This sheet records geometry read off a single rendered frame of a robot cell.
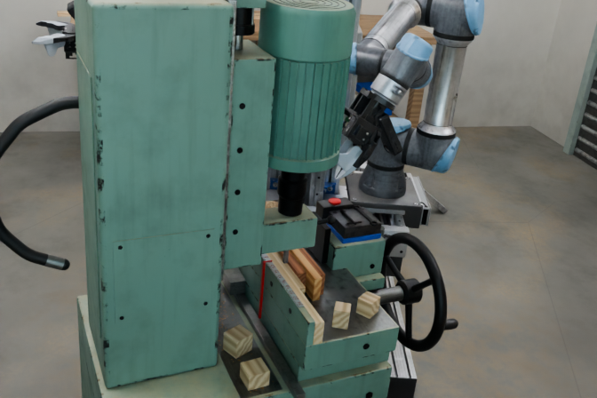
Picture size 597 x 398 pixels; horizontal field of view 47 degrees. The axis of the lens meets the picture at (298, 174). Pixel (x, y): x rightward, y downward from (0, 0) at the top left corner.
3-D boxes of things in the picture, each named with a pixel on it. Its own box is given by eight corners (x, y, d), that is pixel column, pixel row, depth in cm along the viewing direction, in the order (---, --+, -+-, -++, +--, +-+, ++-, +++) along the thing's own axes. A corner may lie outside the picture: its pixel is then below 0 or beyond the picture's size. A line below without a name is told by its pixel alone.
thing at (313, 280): (319, 299, 144) (322, 277, 142) (312, 301, 143) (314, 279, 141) (278, 246, 163) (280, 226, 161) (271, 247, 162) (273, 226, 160)
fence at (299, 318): (313, 345, 130) (315, 322, 128) (305, 346, 129) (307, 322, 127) (217, 206, 179) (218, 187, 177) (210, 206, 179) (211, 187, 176)
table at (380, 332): (434, 342, 144) (440, 319, 141) (303, 372, 131) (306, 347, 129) (314, 213, 194) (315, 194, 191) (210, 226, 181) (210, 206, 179)
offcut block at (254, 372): (269, 385, 133) (270, 370, 132) (248, 391, 131) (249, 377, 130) (259, 370, 137) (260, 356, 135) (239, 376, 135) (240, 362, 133)
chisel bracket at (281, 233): (314, 252, 145) (318, 218, 141) (252, 262, 139) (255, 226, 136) (300, 236, 151) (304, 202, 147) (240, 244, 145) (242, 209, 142)
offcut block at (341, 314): (347, 330, 135) (349, 312, 134) (331, 327, 136) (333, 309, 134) (348, 320, 138) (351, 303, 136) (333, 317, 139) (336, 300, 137)
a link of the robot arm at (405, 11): (401, -27, 198) (338, 41, 162) (439, -21, 194) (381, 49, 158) (399, 11, 205) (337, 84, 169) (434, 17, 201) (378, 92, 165)
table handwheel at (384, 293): (405, 207, 169) (376, 286, 186) (333, 216, 161) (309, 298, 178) (469, 293, 149) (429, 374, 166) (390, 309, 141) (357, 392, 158)
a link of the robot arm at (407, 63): (438, 52, 155) (433, 43, 147) (411, 93, 156) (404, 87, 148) (409, 35, 157) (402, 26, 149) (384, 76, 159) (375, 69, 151)
